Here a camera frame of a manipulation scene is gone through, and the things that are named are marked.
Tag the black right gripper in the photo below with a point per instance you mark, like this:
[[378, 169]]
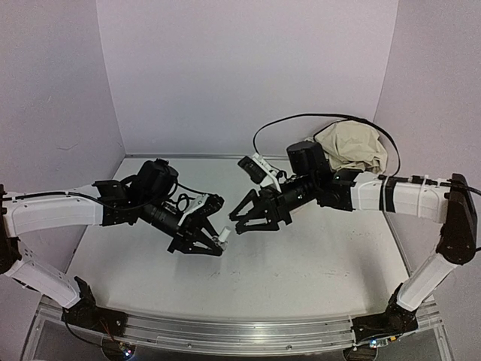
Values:
[[267, 205]]

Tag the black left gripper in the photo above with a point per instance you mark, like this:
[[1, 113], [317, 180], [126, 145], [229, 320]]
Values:
[[189, 246]]

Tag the white nail polish brush cap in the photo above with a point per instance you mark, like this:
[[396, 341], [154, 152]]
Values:
[[225, 233]]

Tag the clear nail polish bottle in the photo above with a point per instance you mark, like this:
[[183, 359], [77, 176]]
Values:
[[218, 244]]

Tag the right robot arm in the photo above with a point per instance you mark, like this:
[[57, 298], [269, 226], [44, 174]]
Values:
[[447, 202]]

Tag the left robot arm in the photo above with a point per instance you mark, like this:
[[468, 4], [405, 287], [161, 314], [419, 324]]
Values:
[[23, 213]]

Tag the beige jacket cloth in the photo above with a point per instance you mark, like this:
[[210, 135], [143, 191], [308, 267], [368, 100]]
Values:
[[352, 145]]

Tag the small circuit board left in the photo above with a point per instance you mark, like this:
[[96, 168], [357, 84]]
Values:
[[121, 349]]

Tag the small circuit board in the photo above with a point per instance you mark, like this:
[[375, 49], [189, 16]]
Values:
[[121, 349], [381, 342]]

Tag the small circuit board right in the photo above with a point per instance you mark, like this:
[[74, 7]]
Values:
[[381, 342]]

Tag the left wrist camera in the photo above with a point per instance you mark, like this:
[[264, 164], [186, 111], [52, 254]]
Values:
[[202, 206]]

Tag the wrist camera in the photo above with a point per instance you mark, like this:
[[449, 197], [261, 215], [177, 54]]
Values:
[[202, 206], [260, 171]]

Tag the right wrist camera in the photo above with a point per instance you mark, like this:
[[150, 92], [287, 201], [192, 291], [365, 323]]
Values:
[[260, 171]]

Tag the aluminium table edge rail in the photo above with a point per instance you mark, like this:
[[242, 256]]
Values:
[[197, 156]]

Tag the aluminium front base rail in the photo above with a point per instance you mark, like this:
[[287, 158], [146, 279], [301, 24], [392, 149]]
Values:
[[239, 337]]

